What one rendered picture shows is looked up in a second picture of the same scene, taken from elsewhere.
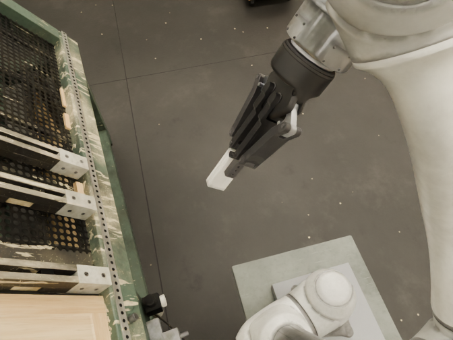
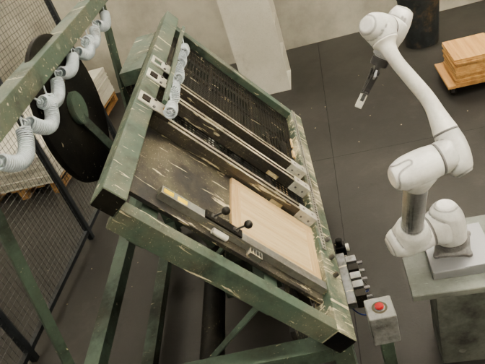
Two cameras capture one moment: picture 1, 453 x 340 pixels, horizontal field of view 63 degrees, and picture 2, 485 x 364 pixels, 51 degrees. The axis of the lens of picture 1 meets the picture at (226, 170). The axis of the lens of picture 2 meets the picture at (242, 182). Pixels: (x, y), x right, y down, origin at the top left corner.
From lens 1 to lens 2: 1.87 m
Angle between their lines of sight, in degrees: 31
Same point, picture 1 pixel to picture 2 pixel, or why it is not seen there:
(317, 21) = not seen: hidden behind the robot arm
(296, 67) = (374, 59)
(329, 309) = (439, 214)
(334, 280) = (446, 201)
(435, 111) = (386, 53)
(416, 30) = (372, 37)
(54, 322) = (287, 222)
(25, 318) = (276, 212)
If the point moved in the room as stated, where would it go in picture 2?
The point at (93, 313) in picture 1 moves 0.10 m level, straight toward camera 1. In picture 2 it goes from (305, 230) to (318, 237)
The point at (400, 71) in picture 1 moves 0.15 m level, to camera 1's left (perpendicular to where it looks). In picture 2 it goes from (377, 46) to (339, 52)
